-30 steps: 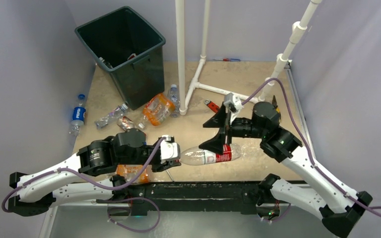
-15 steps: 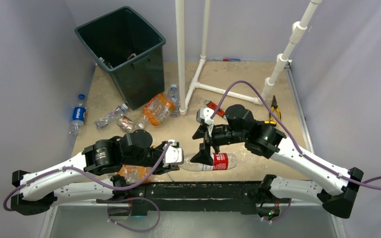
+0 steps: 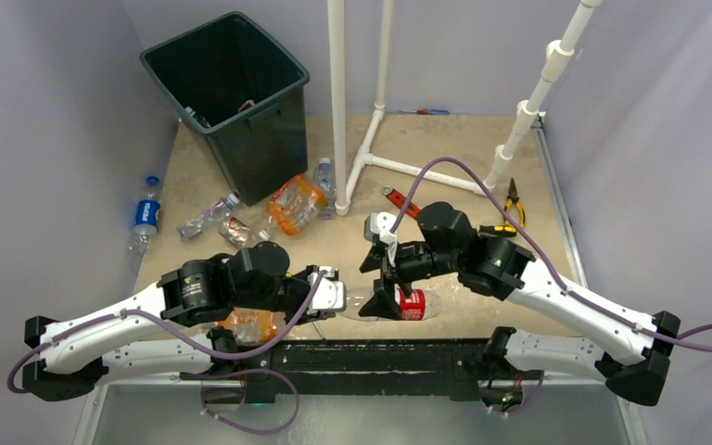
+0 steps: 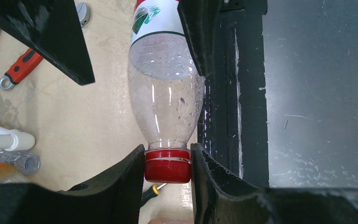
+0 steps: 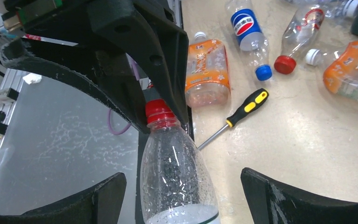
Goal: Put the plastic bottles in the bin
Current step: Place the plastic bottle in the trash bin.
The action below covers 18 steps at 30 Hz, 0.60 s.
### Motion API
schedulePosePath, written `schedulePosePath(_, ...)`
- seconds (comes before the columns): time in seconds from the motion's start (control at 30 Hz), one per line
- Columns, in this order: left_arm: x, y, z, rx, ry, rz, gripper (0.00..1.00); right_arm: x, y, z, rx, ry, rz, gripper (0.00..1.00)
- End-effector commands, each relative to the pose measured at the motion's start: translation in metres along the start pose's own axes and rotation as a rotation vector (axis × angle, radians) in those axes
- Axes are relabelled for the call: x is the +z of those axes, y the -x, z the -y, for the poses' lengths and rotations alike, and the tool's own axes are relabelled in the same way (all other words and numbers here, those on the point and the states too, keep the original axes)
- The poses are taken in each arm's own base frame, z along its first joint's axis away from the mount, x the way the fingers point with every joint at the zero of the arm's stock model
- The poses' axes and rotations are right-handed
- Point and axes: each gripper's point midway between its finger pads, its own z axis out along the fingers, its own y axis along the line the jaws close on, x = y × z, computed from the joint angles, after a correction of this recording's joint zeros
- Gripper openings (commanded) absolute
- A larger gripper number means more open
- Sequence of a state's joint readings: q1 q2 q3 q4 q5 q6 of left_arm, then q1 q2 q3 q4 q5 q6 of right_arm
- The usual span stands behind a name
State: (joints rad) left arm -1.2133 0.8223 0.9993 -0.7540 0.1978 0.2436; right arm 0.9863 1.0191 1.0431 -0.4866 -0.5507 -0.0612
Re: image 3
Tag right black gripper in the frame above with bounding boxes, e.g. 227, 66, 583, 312
358, 237, 460, 320

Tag red cap clear bottle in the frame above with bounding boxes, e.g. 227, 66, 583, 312
219, 217, 255, 249

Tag orange label bottle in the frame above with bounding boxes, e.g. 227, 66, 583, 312
218, 308, 286, 347
257, 174, 328, 241

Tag clear bottle white cap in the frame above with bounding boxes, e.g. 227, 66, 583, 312
184, 107, 210, 129

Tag red gold label bottle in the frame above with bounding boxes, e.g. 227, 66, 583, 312
237, 99, 256, 113

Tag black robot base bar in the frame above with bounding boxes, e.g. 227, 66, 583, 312
181, 338, 540, 403

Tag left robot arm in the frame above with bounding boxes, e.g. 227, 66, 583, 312
7, 241, 345, 401

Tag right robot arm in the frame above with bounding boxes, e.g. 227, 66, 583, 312
359, 202, 680, 406

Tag dark green plastic bin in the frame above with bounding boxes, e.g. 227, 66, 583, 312
139, 11, 310, 205

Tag yellow black screwdriver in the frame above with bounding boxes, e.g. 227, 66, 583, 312
312, 322, 326, 341

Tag crushed clear bottle left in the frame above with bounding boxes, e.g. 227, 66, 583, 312
176, 193, 243, 242

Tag clear small water bottle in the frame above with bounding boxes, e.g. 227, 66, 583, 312
313, 158, 337, 220

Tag yellow black pliers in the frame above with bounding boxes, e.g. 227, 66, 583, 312
504, 177, 526, 228

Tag small red blue screwdriver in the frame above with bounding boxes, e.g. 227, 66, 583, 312
399, 108, 451, 116

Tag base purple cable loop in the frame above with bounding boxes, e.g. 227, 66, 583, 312
199, 367, 302, 436

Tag red handle adjustable wrench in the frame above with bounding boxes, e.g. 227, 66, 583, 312
381, 185, 421, 219

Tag white PVC pipe frame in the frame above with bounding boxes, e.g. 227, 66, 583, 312
324, 1, 608, 214

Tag Pepsi bottle by wall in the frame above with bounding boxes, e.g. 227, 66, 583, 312
129, 175, 161, 255

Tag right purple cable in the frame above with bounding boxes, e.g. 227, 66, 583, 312
389, 157, 712, 355

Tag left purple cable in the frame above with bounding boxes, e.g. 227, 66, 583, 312
6, 273, 326, 396

